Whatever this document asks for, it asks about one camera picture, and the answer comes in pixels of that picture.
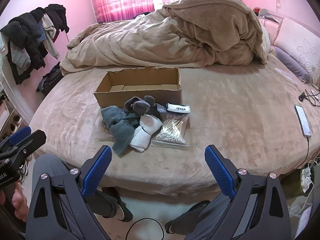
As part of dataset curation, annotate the black floor cable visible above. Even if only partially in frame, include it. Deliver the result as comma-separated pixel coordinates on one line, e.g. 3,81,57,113
129,218,166,240

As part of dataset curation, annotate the person's right leg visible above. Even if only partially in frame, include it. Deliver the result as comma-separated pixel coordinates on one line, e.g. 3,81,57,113
166,200,230,240

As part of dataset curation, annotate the purple pillow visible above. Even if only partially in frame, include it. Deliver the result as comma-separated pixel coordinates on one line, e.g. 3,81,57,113
269,45,312,82

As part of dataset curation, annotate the smartphone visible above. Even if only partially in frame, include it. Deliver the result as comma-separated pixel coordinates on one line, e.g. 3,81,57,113
294,104,312,138

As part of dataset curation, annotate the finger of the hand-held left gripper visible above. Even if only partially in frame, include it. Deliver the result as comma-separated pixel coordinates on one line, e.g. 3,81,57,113
7,129,47,164
0,126,32,152

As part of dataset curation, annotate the bed with beige sheet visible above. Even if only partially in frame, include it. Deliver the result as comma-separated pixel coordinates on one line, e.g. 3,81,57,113
29,60,320,198

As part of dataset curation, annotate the black phone cable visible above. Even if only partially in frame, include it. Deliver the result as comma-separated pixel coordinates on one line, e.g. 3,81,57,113
297,136,311,171

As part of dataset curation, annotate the grey knit sock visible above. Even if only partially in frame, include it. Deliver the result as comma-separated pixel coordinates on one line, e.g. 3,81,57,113
110,120,137,156
101,106,125,130

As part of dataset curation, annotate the black cable with plug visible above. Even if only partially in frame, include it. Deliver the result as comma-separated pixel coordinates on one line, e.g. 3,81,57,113
299,89,320,107

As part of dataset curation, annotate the white cable bundle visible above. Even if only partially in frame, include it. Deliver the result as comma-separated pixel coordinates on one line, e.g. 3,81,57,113
301,159,320,197

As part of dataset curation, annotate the bag of cotton swabs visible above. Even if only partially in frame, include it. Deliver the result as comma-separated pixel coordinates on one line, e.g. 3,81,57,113
151,112,190,151

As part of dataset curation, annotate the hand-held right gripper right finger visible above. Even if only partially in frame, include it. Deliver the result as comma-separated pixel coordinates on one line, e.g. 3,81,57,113
197,144,297,240

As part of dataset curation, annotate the white sock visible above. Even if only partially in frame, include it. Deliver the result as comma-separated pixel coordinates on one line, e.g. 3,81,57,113
129,126,153,152
139,114,163,136

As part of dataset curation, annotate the white floral pillow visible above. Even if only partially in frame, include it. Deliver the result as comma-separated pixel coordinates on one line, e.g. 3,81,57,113
271,17,320,88

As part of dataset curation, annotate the beige duvet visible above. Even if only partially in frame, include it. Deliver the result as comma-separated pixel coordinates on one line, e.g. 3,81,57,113
60,0,272,77

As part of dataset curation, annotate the person's right shoe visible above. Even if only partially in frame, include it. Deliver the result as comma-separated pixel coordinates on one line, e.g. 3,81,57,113
165,220,177,235

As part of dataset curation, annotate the person's left hand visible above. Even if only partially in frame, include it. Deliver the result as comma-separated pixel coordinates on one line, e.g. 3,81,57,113
10,184,28,222

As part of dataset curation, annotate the white shoe rack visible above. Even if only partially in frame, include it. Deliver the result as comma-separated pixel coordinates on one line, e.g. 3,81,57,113
0,80,33,143

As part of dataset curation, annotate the person's left shoe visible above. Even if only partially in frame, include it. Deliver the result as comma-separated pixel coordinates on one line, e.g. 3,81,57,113
116,197,133,222

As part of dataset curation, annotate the rack of hanging clothes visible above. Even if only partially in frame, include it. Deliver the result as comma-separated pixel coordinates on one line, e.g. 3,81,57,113
0,4,70,85

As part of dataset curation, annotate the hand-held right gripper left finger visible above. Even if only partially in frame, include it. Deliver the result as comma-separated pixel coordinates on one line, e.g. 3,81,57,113
25,145,113,240

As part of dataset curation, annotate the cardboard box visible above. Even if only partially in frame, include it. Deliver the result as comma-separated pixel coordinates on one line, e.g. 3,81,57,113
93,66,182,108

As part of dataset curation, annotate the black suitcase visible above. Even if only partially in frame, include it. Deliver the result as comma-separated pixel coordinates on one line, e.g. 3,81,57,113
36,62,63,98

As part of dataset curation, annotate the white tissue pack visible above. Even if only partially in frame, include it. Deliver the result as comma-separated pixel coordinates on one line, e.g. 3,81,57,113
166,103,191,113

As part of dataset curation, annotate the person's shoe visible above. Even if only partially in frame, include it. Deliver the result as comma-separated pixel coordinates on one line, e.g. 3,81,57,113
116,197,133,222
165,220,177,235

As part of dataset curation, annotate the dark grey dotted sock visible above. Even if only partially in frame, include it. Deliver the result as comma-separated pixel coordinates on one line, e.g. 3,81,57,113
124,96,142,117
132,95,167,120

